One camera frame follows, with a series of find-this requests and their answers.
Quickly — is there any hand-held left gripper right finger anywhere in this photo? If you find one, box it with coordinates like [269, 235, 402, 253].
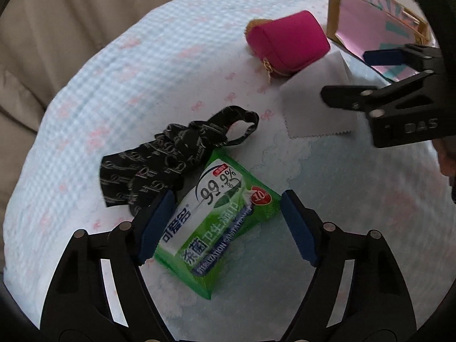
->
[281, 190, 417, 330]

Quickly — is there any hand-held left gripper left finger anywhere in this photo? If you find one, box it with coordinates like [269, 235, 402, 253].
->
[41, 190, 177, 330]

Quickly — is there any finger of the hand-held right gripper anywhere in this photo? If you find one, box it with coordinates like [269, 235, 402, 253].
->
[363, 43, 444, 78]
[320, 70, 445, 119]

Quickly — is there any green wet wipes packet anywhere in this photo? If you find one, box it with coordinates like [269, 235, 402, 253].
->
[154, 149, 282, 300]

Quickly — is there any person's right hand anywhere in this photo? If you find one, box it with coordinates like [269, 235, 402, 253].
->
[433, 138, 456, 186]

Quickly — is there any grey cleaning cloth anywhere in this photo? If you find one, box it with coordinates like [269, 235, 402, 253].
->
[279, 48, 370, 139]

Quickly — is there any brown paper bag pink inside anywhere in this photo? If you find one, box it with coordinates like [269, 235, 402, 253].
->
[327, 0, 434, 79]

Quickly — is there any magenta zipper pouch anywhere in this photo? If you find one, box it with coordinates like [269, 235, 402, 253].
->
[244, 11, 331, 83]

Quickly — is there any beige upholstered backrest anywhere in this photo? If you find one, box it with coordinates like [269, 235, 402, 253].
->
[0, 0, 410, 136]

